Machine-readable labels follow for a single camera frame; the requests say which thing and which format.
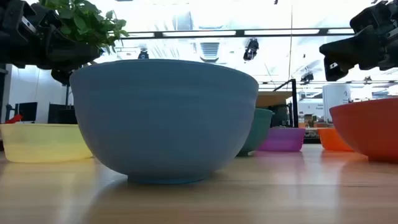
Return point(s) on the red plastic object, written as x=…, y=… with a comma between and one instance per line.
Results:
x=14, y=119

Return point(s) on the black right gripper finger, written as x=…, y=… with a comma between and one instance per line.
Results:
x=354, y=46
x=335, y=71

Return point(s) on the black ceiling spotlight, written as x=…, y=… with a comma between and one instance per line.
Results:
x=251, y=49
x=307, y=77
x=143, y=55

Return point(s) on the large blue bowl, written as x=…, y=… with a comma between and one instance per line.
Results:
x=161, y=124

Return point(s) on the small purple bowl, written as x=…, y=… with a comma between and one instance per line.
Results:
x=281, y=140

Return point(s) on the white cylindrical tank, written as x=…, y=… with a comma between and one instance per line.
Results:
x=335, y=96

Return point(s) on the small lime green bowl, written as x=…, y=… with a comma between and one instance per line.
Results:
x=43, y=143

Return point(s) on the black computer monitor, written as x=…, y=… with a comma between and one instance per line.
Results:
x=27, y=111

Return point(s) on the green leafy potted plant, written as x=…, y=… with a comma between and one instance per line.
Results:
x=84, y=21

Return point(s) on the black plant pot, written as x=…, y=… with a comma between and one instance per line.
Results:
x=67, y=118

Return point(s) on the large red-orange bowl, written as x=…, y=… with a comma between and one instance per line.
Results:
x=370, y=130

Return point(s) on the large teal bowl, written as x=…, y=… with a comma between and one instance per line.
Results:
x=258, y=130

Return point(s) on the small orange bowl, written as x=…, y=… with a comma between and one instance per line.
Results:
x=332, y=141

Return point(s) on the black overhead frame bar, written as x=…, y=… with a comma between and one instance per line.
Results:
x=239, y=32

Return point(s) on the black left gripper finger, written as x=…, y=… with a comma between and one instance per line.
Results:
x=62, y=77
x=71, y=54

